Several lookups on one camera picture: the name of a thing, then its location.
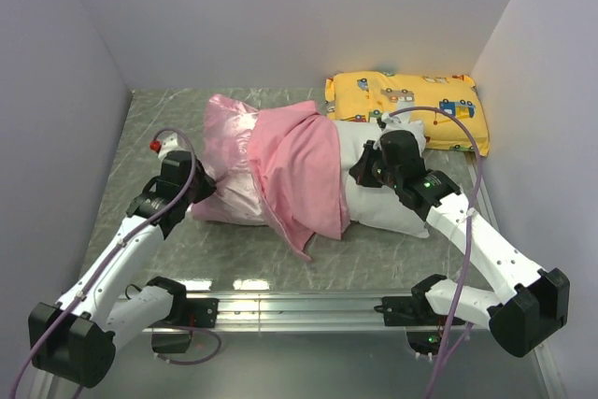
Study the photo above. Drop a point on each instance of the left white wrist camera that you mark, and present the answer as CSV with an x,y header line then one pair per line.
x,y
162,145

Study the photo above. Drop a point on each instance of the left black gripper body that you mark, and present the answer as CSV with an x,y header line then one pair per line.
x,y
200,189

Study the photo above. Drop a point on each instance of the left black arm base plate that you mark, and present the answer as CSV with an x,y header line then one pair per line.
x,y
189,338

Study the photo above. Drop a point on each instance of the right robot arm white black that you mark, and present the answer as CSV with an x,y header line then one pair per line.
x,y
525,304

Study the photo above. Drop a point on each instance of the aluminium rail frame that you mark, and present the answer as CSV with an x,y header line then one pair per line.
x,y
309,312

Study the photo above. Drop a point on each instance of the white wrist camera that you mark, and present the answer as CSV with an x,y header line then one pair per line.
x,y
397,121
162,145

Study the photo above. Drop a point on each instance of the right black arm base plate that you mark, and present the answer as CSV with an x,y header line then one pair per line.
x,y
425,328

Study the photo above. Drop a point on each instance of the white pillow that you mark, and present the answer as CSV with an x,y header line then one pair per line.
x,y
378,208

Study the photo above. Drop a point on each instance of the pink pillowcase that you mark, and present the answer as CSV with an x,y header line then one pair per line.
x,y
278,167

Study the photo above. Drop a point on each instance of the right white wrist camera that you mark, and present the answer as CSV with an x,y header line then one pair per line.
x,y
397,121

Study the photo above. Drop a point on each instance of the yellow cartoon car pillow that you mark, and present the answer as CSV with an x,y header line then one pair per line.
x,y
365,96

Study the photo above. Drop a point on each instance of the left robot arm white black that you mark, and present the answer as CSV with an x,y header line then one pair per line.
x,y
78,337

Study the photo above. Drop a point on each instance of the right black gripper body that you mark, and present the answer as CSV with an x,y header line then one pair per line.
x,y
392,177

